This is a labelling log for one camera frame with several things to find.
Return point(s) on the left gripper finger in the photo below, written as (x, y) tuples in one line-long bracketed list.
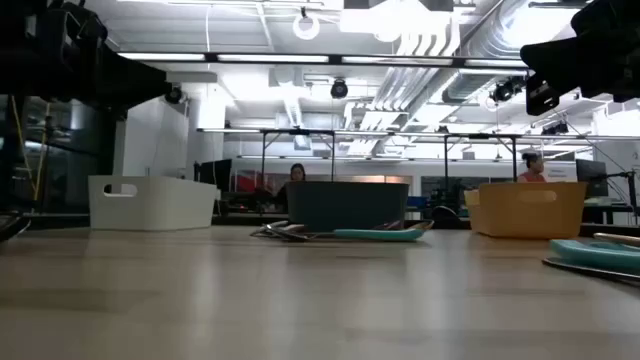
[(140, 82)]

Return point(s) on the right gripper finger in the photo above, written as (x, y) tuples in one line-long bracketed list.
[(541, 97), (555, 60)]

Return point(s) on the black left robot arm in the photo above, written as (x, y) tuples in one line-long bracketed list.
[(25, 70)]

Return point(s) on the black ceiling spotlight cluster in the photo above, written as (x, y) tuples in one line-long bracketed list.
[(506, 91)]

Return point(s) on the person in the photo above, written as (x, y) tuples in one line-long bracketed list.
[(532, 175), (296, 172)]

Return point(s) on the black computer monitor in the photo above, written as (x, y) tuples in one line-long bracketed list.
[(590, 172), (215, 175)]

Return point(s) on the orange plastic bin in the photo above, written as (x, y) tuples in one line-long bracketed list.
[(530, 215)]

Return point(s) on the white plastic bin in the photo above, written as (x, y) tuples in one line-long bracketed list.
[(160, 205)]

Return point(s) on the overhead light bar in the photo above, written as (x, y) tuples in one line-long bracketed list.
[(270, 58)]

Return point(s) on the black stand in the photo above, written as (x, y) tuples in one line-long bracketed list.
[(632, 195)]

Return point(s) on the red storage bins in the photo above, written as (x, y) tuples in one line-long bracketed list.
[(250, 182)]

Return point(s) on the black office chair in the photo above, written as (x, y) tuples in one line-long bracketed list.
[(445, 214)]

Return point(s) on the blue box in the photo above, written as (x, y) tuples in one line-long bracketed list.
[(417, 201)]

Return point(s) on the dark teal plastic bin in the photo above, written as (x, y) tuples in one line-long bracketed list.
[(345, 205)]

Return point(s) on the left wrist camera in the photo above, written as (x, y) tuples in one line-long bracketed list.
[(75, 25)]

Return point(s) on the silver ventilation duct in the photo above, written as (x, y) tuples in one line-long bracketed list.
[(467, 87)]

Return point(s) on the black background rig frame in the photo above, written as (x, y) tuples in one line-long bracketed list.
[(263, 150), (446, 155)]

